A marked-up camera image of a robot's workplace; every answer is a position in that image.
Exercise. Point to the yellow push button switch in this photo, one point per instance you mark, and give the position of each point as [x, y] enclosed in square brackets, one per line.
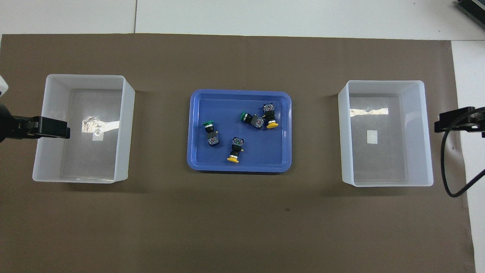
[269, 113]
[237, 146]

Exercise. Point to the blue plastic tray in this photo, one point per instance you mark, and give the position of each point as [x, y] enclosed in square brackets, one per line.
[223, 110]

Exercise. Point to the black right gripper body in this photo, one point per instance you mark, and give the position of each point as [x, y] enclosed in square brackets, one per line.
[483, 132]

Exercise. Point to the green push button switch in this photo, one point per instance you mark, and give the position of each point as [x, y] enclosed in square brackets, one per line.
[212, 137]
[254, 121]

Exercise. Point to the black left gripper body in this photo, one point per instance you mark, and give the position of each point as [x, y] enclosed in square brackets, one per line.
[7, 125]

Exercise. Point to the brown paper table mat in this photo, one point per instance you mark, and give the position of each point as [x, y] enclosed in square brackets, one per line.
[242, 220]

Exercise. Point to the translucent white plastic box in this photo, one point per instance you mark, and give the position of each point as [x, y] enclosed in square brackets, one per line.
[94, 167]
[379, 167]

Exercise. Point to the black ribbed device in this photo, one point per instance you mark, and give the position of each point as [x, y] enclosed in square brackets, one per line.
[475, 9]

